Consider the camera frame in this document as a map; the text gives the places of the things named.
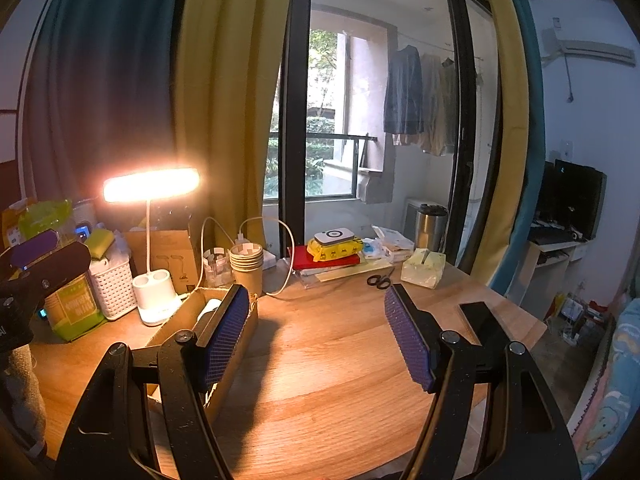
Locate dark smartphone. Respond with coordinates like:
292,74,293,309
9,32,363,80
459,301,506,361

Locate stack of brown paper cups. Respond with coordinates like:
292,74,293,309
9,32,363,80
229,242,264,298

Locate white cable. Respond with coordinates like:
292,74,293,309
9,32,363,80
200,216,296,297

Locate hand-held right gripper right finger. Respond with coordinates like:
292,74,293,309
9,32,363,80
383,283,583,480

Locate bagged pack of paper cups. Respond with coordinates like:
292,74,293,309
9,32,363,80
17,199,108,343

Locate black balcony railing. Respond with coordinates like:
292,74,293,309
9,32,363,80
269,131,392,143

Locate yellow wipes pack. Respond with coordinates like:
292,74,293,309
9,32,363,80
306,237,365,262

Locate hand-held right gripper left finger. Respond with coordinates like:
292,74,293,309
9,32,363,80
54,284,251,480

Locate yellow tissue pack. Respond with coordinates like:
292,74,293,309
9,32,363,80
400,248,447,290

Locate cardboard lamp packaging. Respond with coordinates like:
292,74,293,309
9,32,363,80
125,229,198,296

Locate white appliance with blue light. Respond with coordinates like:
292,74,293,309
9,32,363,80
72,199,98,241

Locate white power bank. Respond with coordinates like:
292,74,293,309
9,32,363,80
314,228,356,247

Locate white computer desk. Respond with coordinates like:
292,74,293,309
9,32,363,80
520,237,588,321

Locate cardboard box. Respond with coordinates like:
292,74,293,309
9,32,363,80
145,285,260,426

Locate printed blanket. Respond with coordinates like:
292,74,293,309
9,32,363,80
570,296,640,467

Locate cluttered low shelf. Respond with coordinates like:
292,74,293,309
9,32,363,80
547,285,613,346

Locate olive shirt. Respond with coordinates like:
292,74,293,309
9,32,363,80
440,57,461,153

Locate beige shirt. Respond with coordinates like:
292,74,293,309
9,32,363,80
419,54,448,157

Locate white desk lamp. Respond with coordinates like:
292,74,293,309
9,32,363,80
102,167,201,327

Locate steel thermos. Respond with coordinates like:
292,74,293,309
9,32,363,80
415,203,449,253

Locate clear plastic bag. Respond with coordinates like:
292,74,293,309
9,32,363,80
111,232,132,263

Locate black sliding door frame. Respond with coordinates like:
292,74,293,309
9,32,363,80
277,0,503,273

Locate yellow curtain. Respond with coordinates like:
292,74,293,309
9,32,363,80
172,0,301,256
472,0,531,286

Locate beige flat tray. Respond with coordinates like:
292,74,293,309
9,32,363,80
299,259,397,289

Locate yellow printed bag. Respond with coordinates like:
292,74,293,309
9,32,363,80
0,207,23,256

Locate black monitor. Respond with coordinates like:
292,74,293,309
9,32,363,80
537,159,607,242

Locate teal curtain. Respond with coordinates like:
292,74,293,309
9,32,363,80
20,0,196,211
500,0,546,306

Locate white medicine boxes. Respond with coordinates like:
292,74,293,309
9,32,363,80
371,225,417,263

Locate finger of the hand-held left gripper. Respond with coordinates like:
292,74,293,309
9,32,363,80
14,241,92,307
9,229,60,271

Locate white air conditioner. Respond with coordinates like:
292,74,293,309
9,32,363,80
542,27,637,67

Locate black keyboard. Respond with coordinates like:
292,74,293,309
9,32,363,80
529,230,576,245

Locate yellow and red boxes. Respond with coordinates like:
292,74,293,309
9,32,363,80
291,245,362,271

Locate white wicker basket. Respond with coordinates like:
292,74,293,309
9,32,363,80
89,257,138,321

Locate white bottle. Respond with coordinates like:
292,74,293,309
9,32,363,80
196,298,223,323

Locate yellow green sponge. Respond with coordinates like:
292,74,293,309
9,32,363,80
84,229,117,261

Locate blue denim shirt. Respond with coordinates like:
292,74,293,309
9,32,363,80
384,45,425,136

